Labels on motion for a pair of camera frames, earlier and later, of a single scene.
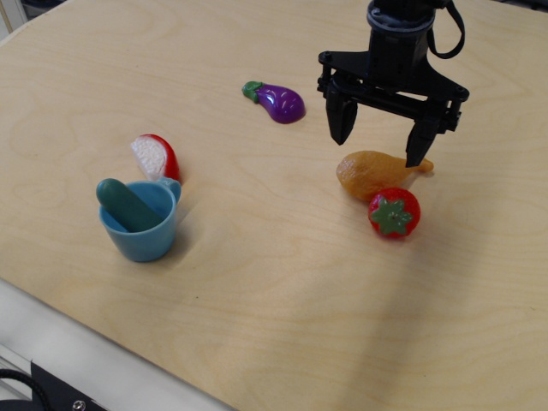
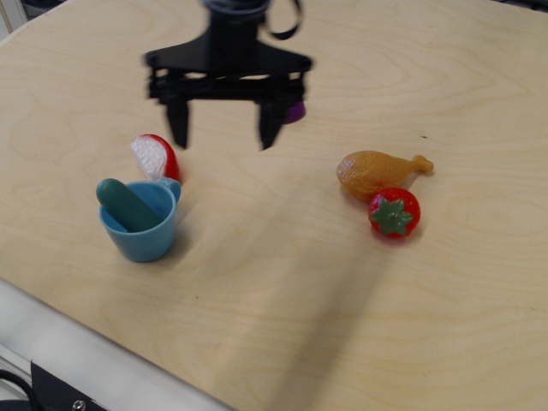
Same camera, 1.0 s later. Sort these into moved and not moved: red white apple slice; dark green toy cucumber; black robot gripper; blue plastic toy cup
Moved: black robot gripper
Not moved: blue plastic toy cup; dark green toy cucumber; red white apple slice
